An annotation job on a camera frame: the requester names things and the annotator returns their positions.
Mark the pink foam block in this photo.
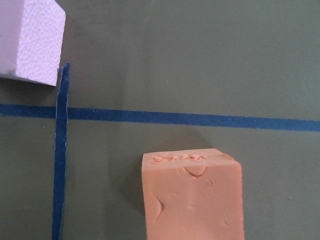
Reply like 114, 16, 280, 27
0, 0, 66, 86

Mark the long blue tape strip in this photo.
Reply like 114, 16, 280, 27
51, 63, 70, 240

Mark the orange foam block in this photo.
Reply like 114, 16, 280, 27
141, 148, 245, 240

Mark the crossing blue tape strip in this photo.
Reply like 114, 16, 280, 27
0, 103, 320, 133

